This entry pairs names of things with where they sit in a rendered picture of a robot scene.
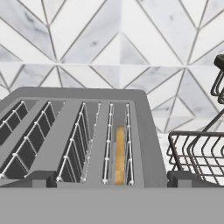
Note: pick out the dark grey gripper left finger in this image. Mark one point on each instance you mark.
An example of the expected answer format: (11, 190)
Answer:
(40, 178)

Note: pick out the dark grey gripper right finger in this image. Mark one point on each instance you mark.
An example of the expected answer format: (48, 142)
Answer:
(182, 178)

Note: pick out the grey four-slot toaster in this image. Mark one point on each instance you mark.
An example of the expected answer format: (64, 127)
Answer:
(87, 134)

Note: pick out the brown bread slice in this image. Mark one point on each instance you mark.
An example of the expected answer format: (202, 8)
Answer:
(119, 157)

